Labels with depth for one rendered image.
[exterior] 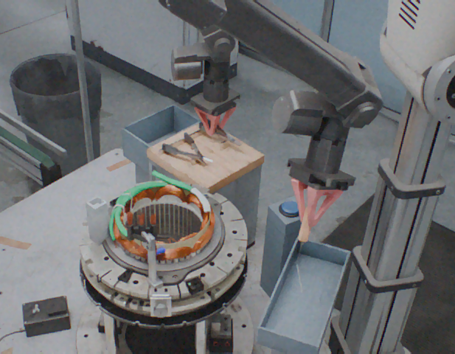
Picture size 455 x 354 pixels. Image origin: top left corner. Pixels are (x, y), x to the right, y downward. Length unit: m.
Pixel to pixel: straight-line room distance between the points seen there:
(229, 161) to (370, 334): 0.52
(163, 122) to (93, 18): 2.41
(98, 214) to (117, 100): 2.61
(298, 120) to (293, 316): 0.39
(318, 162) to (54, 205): 0.96
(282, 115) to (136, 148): 0.64
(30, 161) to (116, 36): 1.96
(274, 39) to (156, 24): 2.80
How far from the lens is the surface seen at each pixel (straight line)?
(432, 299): 2.75
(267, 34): 0.82
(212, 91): 1.44
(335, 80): 0.93
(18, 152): 2.11
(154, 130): 1.67
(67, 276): 1.63
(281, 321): 1.20
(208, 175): 1.43
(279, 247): 1.43
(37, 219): 1.79
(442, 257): 2.94
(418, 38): 1.11
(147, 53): 3.75
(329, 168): 1.05
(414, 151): 1.26
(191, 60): 1.40
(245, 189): 1.53
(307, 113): 0.99
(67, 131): 2.86
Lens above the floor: 1.94
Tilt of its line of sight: 38 degrees down
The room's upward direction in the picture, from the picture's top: 3 degrees clockwise
